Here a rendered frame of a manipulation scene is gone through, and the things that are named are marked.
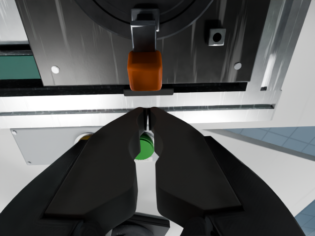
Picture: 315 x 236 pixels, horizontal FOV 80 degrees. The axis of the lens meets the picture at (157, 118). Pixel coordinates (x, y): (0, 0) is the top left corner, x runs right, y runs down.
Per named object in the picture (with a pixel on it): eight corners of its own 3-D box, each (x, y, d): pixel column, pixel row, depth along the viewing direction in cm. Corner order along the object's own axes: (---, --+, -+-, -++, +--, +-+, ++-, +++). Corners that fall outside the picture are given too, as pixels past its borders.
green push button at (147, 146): (154, 151, 29) (154, 160, 28) (128, 152, 29) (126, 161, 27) (153, 129, 27) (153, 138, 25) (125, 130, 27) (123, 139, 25)
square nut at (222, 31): (220, 44, 20) (223, 46, 19) (205, 44, 20) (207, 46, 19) (223, 27, 19) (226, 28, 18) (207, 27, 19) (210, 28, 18)
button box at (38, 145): (161, 138, 35) (164, 162, 29) (44, 142, 34) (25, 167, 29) (161, 104, 31) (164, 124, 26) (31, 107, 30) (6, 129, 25)
